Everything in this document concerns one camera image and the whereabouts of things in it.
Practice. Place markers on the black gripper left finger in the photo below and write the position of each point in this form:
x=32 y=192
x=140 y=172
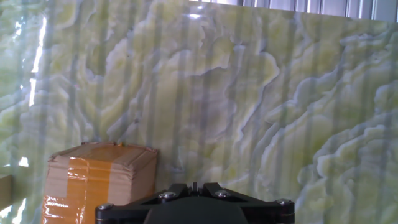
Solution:
x=124 y=214

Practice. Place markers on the green marble pattern mat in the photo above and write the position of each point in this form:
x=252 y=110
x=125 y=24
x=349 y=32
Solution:
x=217 y=93

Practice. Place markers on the cardboard box with orange tape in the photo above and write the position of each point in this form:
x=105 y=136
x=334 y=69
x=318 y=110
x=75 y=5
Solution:
x=93 y=180

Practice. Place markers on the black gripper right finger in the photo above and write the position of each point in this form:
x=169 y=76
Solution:
x=267 y=213

